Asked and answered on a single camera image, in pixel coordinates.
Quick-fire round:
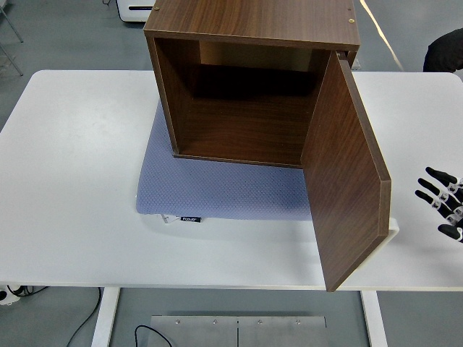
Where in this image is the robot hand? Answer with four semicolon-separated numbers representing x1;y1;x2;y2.
415;166;463;244

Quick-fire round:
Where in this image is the brown wooden cabinet door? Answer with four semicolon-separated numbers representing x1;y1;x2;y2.
300;50;392;292

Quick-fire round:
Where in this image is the brown wooden cabinet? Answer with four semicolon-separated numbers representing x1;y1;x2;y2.
143;0;362;170

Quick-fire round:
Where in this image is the white table leg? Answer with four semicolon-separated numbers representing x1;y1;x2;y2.
360;290;388;347
90;288;121;347

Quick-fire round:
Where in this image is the person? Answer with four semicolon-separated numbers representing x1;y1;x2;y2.
422;28;463;73

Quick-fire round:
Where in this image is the blue-grey textured mat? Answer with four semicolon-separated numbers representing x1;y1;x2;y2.
135;99;314;222

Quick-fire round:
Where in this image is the grey metal plate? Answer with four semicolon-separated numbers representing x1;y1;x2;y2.
147;315;328;347

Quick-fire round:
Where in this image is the white appliance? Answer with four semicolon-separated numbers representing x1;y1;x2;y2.
116;0;158;24

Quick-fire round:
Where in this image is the white power strip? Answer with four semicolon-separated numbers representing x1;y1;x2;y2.
0;283;48;307

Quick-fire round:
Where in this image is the grey metal rack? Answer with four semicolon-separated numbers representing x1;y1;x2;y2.
0;0;25;79

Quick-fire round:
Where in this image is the white door handle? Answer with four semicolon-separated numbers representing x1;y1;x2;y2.
387;215;402;240

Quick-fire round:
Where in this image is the black floor cable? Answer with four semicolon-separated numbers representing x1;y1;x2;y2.
66;287;103;347
135;324;171;347

